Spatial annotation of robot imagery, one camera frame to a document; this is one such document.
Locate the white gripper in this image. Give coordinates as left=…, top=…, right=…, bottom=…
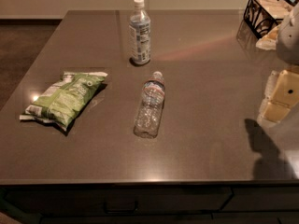
left=261, top=64, right=299, bottom=123

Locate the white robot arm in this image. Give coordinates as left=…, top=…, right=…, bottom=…
left=258, top=4, right=299, bottom=126

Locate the clear empty plastic bottle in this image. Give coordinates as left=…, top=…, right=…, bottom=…
left=134, top=71, right=165, bottom=138

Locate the green chip bag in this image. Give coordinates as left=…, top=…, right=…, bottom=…
left=20, top=72, right=107, bottom=132

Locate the black wire basket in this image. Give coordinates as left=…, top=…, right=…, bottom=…
left=243, top=0, right=294, bottom=38

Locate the black drawer handle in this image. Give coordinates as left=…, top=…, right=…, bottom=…
left=103, top=201, right=138, bottom=214

